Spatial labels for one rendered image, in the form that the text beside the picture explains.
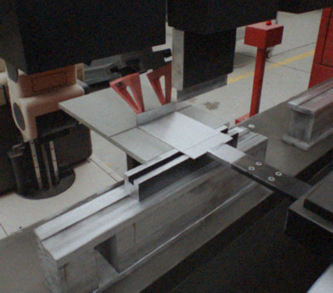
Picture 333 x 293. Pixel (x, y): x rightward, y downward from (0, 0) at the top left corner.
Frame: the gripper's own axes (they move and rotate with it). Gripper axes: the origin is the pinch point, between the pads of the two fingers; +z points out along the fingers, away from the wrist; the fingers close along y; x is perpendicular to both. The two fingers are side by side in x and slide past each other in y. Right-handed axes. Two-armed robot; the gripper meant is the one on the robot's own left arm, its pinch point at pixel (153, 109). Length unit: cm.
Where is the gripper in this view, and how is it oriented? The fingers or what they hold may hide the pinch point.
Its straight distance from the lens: 59.7
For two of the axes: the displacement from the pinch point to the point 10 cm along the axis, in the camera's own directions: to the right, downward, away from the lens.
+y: 7.6, -2.9, 5.8
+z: 3.0, 9.5, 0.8
